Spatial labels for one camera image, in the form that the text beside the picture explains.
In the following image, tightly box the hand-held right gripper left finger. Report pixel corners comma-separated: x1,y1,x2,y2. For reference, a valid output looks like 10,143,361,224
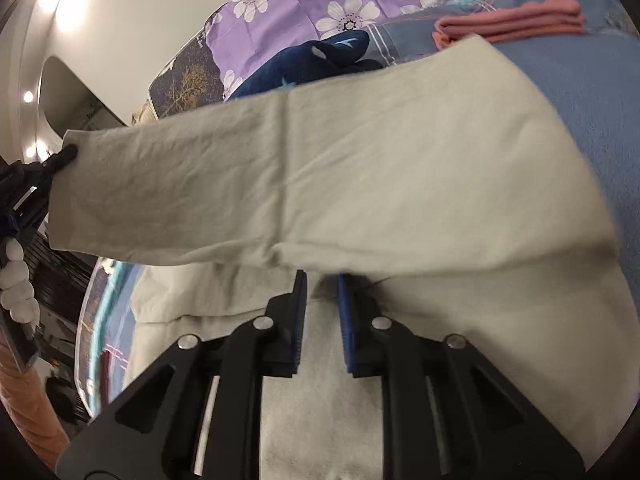
56,270,308,480

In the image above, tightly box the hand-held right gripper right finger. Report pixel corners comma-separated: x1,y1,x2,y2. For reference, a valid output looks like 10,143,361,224
336,274,586,480

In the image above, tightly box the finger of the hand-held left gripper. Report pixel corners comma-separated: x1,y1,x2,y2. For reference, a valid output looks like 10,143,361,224
31,144,79,181

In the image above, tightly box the cream cloth garment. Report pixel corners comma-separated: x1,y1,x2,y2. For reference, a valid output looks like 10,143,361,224
47,35,628,480

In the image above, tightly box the person's left forearm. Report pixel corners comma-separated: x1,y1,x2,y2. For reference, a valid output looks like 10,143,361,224
0,344,69,467

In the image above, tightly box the person's left hand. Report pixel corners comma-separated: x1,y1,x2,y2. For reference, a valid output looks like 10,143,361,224
0,237,40,324

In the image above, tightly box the crumpled beige cloth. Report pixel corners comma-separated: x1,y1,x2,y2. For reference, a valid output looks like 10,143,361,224
131,100,163,127

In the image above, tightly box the dark tree print pillow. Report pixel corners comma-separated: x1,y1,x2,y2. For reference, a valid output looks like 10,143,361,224
150,27,232,121

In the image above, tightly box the navy star print blanket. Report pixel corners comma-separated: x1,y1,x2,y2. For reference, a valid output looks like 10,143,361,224
227,30,383,103

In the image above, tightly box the purple floral pillow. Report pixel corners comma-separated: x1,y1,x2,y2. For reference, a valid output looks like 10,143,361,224
205,0,541,102

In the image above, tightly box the folded pink cloth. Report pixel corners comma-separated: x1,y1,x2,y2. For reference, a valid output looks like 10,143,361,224
432,0,587,51

